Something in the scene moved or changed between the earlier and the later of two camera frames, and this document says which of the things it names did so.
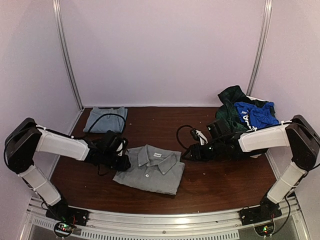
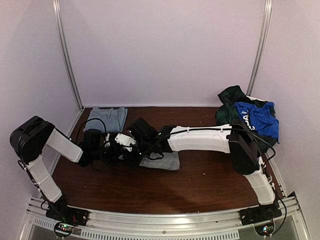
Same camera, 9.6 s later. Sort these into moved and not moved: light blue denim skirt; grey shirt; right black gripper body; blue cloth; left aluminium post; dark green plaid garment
Moved: grey shirt; right black gripper body
Not moved: light blue denim skirt; blue cloth; dark green plaid garment; left aluminium post
